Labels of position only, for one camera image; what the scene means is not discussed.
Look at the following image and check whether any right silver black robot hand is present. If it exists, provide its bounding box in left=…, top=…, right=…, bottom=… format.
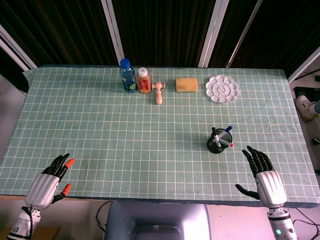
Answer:
left=235, top=145, right=288, bottom=208

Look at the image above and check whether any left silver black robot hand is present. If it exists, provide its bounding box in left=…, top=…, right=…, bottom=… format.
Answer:
left=24, top=153, right=76, bottom=210

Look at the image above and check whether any black mesh pen holder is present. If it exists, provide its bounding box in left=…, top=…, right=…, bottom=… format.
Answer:
left=206, top=128, right=233, bottom=154

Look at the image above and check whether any blue-capped white marker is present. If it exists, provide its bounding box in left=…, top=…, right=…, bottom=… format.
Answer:
left=219, top=125, right=234, bottom=138

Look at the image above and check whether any black-capped white marker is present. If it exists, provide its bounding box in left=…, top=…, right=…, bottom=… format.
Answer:
left=211, top=127, right=222, bottom=148

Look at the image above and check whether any brown cardboard box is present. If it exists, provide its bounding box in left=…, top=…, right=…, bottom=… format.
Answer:
left=0, top=226, right=62, bottom=240

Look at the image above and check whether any white sneaker shoe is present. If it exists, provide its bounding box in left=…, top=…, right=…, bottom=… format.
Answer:
left=296, top=94, right=319, bottom=122

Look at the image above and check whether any green white checked tablecloth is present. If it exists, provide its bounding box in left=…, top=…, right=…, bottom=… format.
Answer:
left=0, top=65, right=316, bottom=208

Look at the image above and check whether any black flat device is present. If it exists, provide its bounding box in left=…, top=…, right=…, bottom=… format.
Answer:
left=293, top=85, right=320, bottom=98

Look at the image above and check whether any white flower paint palette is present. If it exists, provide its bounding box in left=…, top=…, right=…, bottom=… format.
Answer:
left=205, top=74, right=241, bottom=104

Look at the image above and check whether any grey robot torso base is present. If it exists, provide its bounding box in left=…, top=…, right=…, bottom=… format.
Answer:
left=104, top=201, right=212, bottom=240

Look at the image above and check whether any yellow sponge block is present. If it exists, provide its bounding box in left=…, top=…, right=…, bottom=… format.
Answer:
left=175, top=77, right=199, bottom=93

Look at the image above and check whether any blue capped water bottle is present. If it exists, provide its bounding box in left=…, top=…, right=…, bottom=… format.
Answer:
left=119, top=58, right=138, bottom=94

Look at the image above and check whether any small wooden mallet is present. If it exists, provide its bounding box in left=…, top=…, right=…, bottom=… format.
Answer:
left=151, top=82, right=167, bottom=105

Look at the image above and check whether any orange juice bottle white cap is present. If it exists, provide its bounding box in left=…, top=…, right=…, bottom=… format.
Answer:
left=136, top=67, right=153, bottom=95

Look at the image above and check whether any black pleated curtain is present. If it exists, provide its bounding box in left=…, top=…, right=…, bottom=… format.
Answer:
left=0, top=0, right=320, bottom=93

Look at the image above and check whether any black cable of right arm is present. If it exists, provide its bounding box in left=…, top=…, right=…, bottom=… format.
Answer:
left=291, top=208, right=320, bottom=237

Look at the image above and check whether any black cable by torso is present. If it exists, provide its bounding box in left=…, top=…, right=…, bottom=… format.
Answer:
left=95, top=201, right=114, bottom=233

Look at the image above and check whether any white aluminium frame post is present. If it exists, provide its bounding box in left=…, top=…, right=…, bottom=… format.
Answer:
left=0, top=24, right=38, bottom=71
left=287, top=46, right=320, bottom=84
left=197, top=0, right=230, bottom=68
left=100, top=0, right=126, bottom=67
left=225, top=0, right=264, bottom=69

